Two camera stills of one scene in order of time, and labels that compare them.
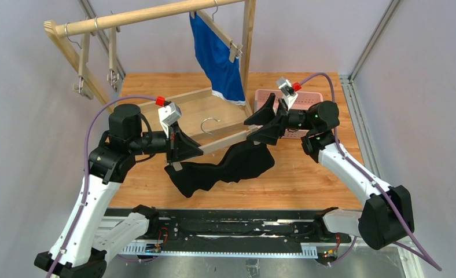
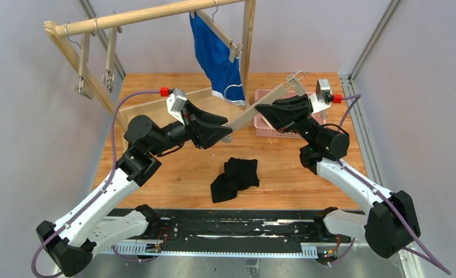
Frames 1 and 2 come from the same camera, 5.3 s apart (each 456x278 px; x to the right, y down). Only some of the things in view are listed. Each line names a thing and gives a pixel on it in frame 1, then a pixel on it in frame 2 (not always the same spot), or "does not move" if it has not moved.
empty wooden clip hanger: x=83 y=88 does not move
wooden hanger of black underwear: x=206 y=148 -> x=288 y=90
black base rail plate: x=239 y=226 does not move
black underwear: x=242 y=161 -> x=239 y=174
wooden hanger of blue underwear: x=235 y=50 does not move
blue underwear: x=213 y=52 does not move
